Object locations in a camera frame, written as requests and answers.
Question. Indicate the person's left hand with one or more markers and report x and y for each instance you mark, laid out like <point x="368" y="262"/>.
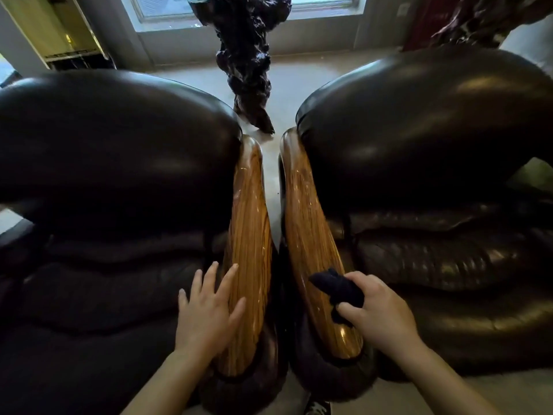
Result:
<point x="203" y="319"/>

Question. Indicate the person's right hand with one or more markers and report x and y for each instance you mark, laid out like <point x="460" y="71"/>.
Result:
<point x="382" y="317"/>

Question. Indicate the person's left little finger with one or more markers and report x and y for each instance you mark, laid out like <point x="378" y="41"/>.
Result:
<point x="182" y="299"/>

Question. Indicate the person's left thumb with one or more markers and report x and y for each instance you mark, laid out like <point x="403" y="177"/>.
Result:
<point x="236" y="313"/>

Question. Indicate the person's left middle finger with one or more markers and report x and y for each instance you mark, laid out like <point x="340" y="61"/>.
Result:
<point x="210" y="278"/>

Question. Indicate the person's right thumb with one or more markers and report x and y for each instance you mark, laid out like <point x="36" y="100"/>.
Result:
<point x="349" y="313"/>

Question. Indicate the dark navy cleaning cloth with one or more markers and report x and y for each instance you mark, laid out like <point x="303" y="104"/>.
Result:
<point x="339" y="290"/>

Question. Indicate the person's left forearm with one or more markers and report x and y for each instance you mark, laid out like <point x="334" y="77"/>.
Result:
<point x="168" y="384"/>

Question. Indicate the person's right forearm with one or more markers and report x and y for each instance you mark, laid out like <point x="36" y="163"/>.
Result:
<point x="445" y="382"/>

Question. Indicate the person's patterned shoe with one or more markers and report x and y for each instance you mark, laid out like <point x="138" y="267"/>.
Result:
<point x="317" y="407"/>

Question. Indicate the dark leather armchair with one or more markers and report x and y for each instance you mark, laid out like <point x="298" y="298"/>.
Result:
<point x="423" y="203"/>
<point x="121" y="220"/>

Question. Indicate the dark gnarled wood root stand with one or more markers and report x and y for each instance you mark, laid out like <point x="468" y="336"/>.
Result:
<point x="246" y="56"/>

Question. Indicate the yellow shelf cabinet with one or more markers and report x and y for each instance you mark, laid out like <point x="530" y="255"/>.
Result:
<point x="56" y="28"/>

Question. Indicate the dark carved root sculpture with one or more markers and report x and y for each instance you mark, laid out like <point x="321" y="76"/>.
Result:
<point x="479" y="19"/>

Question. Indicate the window with white frame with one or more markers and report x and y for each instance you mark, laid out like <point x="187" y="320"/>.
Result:
<point x="242" y="8"/>

